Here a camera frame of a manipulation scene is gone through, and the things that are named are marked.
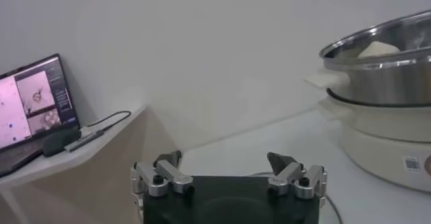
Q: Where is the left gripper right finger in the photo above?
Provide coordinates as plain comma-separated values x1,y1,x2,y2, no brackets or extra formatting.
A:
267,151,328,200

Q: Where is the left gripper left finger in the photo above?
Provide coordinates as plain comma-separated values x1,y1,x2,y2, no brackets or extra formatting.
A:
130,149,195,198

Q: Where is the glass lid with cream handle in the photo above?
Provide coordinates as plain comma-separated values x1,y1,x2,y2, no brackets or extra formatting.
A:
248,171,344,224

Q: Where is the white steamed baozi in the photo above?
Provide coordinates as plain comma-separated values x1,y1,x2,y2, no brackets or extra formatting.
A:
357,40,401,59

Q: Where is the perforated steel steamer basket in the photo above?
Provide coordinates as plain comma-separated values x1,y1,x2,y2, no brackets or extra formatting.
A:
304,9,431,107

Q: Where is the cream electric cooker pot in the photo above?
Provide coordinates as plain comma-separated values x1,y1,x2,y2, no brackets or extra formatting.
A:
316,97,431,192

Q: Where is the grey usb hub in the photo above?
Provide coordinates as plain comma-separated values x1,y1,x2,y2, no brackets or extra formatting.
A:
63,129,105,153

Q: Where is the black computer mouse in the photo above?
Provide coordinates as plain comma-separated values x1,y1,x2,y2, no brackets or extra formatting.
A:
42,127,82,157

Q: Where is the white side table with mouse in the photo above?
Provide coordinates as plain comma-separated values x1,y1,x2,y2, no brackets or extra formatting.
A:
0,106,179,224

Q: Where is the black laptop with keyboard visible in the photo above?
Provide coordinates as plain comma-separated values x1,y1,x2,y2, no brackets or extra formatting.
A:
0,53,81,178

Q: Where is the black usb hub cable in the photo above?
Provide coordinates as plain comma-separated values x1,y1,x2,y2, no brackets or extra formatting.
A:
86,110,132,133

